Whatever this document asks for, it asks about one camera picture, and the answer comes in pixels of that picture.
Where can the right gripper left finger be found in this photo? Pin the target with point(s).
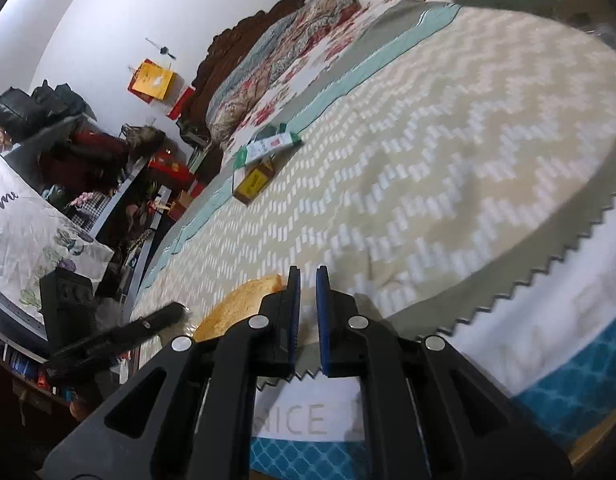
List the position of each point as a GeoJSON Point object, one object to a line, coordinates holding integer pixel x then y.
{"type": "Point", "coordinates": [189, 413]}

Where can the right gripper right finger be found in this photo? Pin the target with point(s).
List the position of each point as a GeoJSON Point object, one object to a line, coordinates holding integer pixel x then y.
{"type": "Point", "coordinates": [428, 412]}

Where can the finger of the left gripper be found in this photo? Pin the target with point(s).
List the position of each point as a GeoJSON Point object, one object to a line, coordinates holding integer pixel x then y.
{"type": "Point", "coordinates": [102, 347]}

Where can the orange snack wrapper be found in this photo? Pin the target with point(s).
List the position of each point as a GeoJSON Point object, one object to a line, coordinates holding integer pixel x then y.
{"type": "Point", "coordinates": [243, 302]}

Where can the yellow box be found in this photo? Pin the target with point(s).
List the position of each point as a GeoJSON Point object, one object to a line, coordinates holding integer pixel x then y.
{"type": "Point", "coordinates": [250, 180]}

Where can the green white carton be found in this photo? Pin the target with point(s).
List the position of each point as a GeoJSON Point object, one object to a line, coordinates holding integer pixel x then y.
{"type": "Point", "coordinates": [268, 141]}

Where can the white printed cloth bag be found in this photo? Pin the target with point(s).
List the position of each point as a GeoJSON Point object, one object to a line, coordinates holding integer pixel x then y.
{"type": "Point", "coordinates": [36, 239]}

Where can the cluttered dark shelf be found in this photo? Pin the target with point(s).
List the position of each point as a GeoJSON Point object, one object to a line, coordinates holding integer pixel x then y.
{"type": "Point", "coordinates": [101, 183]}

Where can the dark wooden headboard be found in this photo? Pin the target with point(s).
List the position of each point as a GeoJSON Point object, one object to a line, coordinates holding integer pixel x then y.
{"type": "Point", "coordinates": [226, 51]}

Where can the black leather bag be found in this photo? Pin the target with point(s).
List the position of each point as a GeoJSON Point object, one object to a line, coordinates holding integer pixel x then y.
{"type": "Point", "coordinates": [23, 115]}

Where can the chevron beige bed blanket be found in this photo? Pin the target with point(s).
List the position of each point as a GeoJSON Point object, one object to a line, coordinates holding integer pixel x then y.
{"type": "Point", "coordinates": [457, 175]}

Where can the floral quilt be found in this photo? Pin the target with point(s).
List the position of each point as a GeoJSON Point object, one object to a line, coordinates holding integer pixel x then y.
{"type": "Point", "coordinates": [285, 60]}

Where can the yellow paper bag on wall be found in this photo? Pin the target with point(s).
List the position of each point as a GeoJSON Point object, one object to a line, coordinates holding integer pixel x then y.
{"type": "Point", "coordinates": [150, 81]}

